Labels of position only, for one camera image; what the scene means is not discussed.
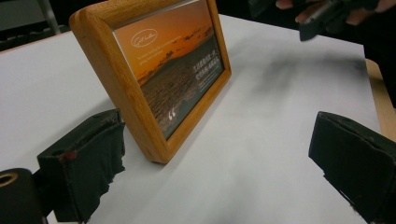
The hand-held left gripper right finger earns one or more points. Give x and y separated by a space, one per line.
358 165

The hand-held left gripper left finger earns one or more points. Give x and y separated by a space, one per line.
87 161

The grey metal stand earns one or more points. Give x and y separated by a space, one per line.
28 25

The wooden photo frame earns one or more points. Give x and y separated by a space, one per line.
124 93

